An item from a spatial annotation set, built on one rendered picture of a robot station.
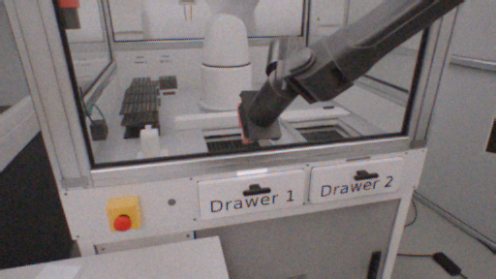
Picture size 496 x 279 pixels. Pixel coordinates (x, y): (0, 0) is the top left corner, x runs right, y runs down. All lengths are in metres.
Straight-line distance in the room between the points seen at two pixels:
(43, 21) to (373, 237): 1.10
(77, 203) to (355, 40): 0.71
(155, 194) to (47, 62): 0.38
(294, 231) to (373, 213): 0.28
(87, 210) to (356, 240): 0.83
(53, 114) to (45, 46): 0.14
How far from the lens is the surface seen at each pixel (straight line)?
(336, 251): 1.17
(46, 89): 0.77
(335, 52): 0.47
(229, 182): 0.83
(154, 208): 0.87
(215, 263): 0.84
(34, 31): 0.76
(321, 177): 0.91
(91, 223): 0.91
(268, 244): 1.03
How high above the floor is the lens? 1.35
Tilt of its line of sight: 25 degrees down
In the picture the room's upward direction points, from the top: straight up
